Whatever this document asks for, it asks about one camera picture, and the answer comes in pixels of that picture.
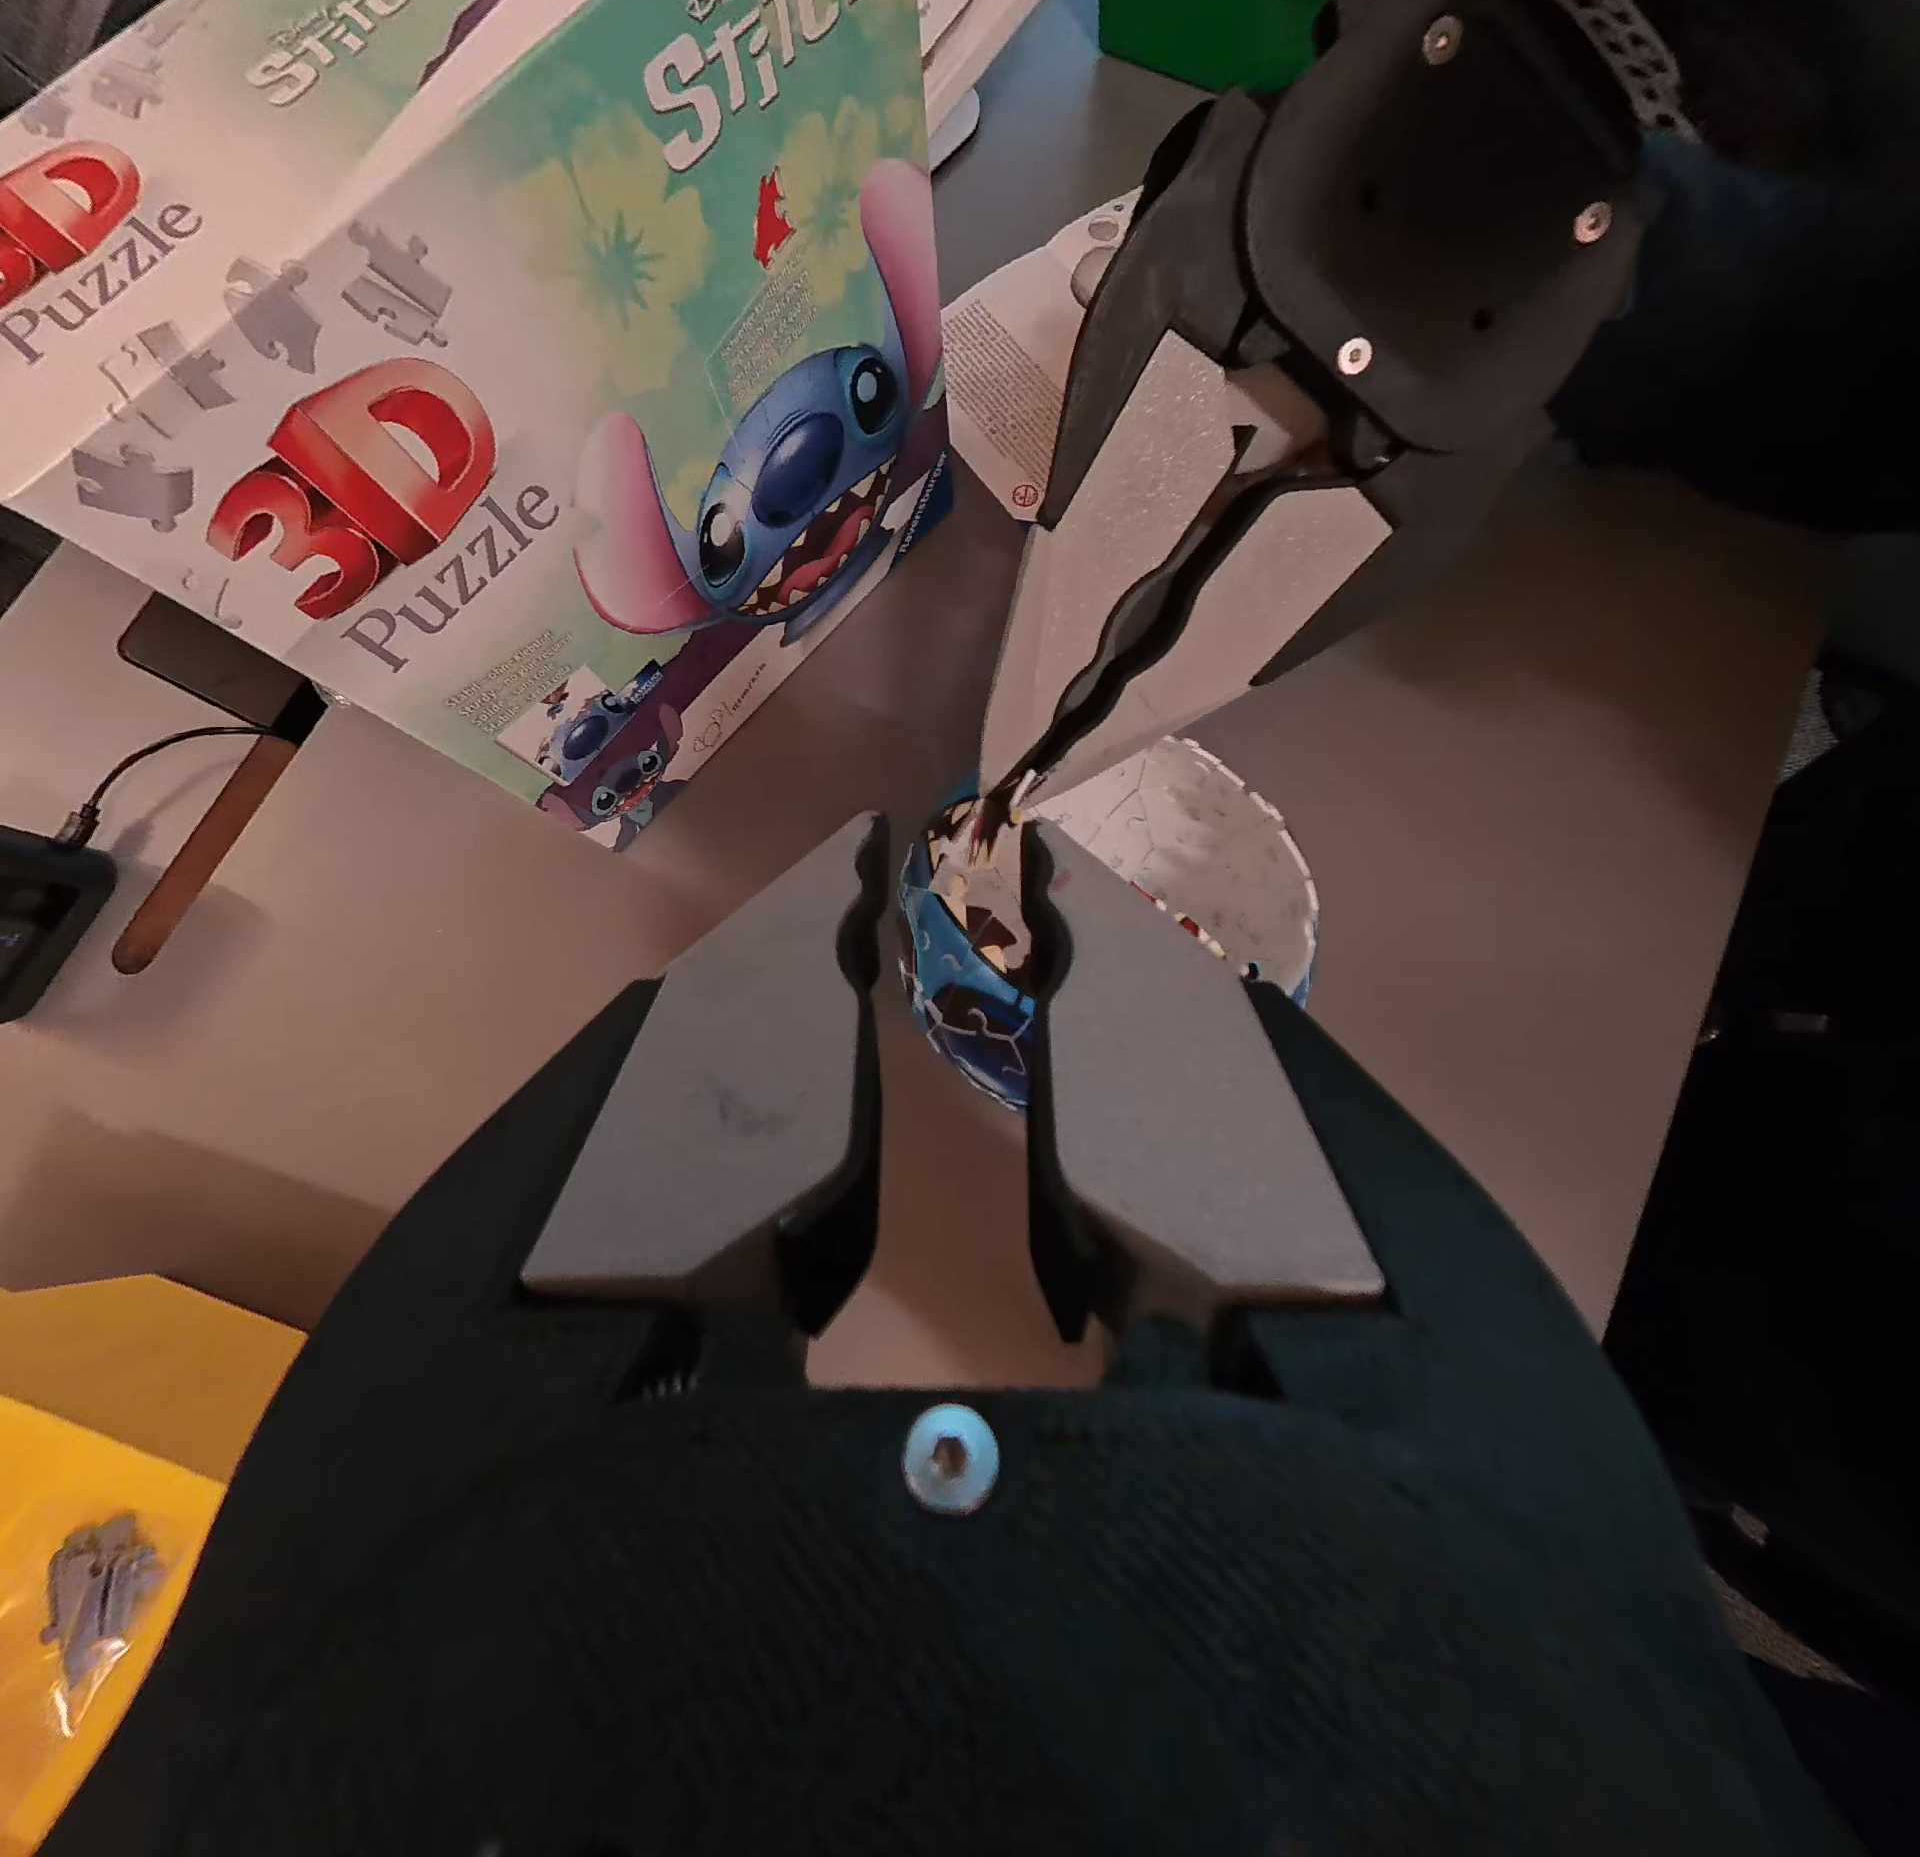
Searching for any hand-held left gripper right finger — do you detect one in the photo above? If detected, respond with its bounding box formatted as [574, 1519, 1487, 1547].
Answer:
[1021, 815, 1389, 1345]

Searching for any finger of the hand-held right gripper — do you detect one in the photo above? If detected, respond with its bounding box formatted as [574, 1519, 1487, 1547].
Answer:
[1016, 479, 1400, 812]
[979, 328, 1261, 806]

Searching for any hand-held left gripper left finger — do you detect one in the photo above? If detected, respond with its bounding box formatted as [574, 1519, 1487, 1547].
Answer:
[519, 810, 893, 1338]

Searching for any blue puzzle ball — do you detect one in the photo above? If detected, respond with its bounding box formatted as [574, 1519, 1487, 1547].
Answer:
[894, 736, 1322, 1117]

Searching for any printed puzzle box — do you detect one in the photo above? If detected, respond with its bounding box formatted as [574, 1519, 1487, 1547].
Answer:
[0, 0, 949, 852]

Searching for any white instruction sheet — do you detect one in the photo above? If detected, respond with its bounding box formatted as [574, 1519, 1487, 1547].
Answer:
[936, 192, 1144, 527]

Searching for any green plastic bin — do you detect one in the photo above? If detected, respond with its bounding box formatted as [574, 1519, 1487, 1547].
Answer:
[1097, 0, 1428, 101]

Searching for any white flat object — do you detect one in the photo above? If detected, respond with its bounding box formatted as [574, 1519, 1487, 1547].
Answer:
[914, 0, 1105, 170]

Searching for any thin brown stick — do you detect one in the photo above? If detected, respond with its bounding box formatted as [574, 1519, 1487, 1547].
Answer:
[112, 732, 303, 978]

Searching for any yellow plastic bin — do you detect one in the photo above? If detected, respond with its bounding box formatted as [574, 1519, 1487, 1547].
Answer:
[0, 1272, 309, 1857]

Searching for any dark flat pad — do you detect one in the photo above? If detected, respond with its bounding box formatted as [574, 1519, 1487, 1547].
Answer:
[118, 588, 329, 745]

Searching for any grey power bank with display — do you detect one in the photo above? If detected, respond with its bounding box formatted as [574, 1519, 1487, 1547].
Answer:
[0, 823, 119, 1021]

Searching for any clear bag of grey parts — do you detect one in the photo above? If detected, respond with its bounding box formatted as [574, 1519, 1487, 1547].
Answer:
[37, 1511, 167, 1733]

